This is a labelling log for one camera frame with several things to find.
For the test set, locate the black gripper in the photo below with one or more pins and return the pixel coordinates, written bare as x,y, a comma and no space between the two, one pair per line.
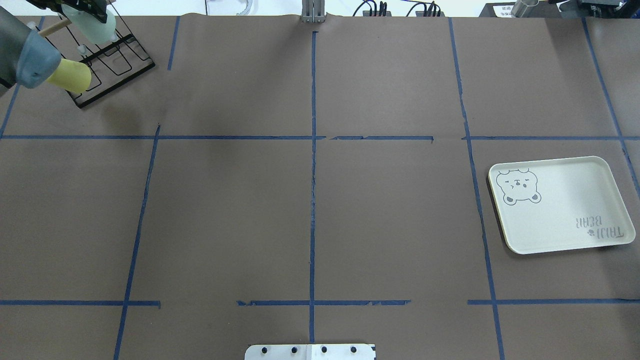
75,5

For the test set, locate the light green cup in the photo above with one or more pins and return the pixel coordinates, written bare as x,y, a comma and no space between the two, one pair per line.
93,29

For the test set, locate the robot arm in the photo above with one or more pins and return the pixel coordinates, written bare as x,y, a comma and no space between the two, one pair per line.
29,60

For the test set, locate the yellow cup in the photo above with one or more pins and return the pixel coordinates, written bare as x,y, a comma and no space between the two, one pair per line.
71,76

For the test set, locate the cream bear tray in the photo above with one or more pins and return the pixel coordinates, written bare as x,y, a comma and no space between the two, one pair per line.
559,204

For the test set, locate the lower orange connector box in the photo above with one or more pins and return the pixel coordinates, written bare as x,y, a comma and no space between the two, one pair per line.
425,9

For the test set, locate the metal cylinder can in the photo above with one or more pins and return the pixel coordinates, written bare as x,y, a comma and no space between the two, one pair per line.
523,8

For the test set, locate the black wire cup rack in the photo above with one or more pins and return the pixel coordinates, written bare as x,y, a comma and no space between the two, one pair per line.
113,64

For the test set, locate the aluminium frame post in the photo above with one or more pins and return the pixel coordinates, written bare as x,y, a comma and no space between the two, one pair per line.
313,11

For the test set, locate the white camera pedestal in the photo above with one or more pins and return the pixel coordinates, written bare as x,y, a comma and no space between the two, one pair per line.
330,351

